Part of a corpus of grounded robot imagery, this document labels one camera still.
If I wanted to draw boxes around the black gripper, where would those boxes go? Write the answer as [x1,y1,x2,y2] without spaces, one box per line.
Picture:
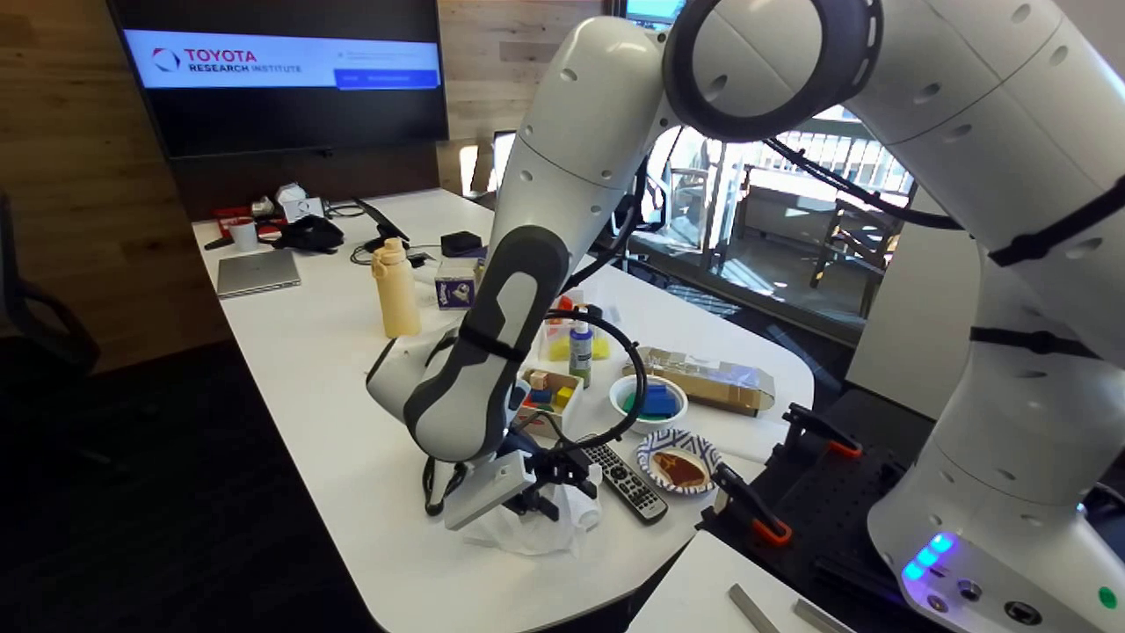
[508,447,603,526]

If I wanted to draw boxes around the black remote control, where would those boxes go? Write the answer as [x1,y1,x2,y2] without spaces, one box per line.
[575,440,670,526]

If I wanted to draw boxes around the small white open box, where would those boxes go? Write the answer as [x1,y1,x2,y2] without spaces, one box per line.
[508,364,587,430]

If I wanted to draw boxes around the red toy food pieces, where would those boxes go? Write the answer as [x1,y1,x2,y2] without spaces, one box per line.
[521,374,575,408]

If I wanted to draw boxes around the brown food slice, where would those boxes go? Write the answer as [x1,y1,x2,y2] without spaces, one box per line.
[651,449,711,494]

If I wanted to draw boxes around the yellow toy block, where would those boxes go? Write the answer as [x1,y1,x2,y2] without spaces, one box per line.
[540,330,614,367]

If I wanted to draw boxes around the blue and white bottle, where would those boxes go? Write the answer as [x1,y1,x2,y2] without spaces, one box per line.
[566,318,596,388]

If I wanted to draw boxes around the blue toy block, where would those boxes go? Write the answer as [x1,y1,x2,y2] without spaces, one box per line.
[637,385,685,423]

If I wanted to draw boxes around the blue patterned plate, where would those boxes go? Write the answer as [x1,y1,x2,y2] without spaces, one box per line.
[629,427,726,501]

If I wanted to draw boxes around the white flat board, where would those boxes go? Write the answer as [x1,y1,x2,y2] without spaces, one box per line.
[622,526,905,633]

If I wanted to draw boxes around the clear plastic bin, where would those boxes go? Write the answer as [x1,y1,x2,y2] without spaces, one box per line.
[539,293,625,371]

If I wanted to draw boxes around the white bowl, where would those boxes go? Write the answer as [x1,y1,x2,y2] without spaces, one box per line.
[603,374,693,434]

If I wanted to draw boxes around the brown padded mailer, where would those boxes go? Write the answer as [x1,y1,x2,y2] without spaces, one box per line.
[634,344,781,423]

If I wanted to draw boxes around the grey cube box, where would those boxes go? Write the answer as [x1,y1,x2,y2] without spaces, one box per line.
[431,257,482,313]

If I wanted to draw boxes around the grey metal strip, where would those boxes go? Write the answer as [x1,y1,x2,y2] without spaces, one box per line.
[788,594,849,633]
[724,582,785,633]

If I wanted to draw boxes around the cream squeeze bottle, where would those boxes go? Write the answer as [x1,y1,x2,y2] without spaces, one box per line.
[368,237,424,344]

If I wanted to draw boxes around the black mounting stand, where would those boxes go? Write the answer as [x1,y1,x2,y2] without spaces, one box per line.
[700,385,978,612]

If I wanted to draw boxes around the black bag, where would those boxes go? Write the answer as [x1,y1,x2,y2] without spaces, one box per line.
[271,211,349,257]

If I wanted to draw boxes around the grey laptop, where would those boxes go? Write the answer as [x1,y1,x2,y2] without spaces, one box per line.
[215,247,304,301]

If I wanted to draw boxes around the white device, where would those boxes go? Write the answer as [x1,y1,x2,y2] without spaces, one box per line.
[271,181,327,229]

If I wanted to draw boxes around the red object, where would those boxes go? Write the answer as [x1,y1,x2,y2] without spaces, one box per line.
[199,202,289,253]

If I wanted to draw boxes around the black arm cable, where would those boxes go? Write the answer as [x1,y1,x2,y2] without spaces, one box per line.
[417,296,651,519]

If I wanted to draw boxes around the black clamp orange handle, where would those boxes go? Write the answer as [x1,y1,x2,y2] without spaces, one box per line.
[711,462,796,551]
[781,402,869,466]

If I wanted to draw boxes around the grey coiled cable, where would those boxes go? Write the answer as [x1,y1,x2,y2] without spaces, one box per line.
[320,194,372,225]

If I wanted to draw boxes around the wall television screen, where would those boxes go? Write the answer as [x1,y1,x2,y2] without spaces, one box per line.
[100,0,452,167]

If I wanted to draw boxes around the small wall screen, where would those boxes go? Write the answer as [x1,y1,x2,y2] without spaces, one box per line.
[620,0,690,29]

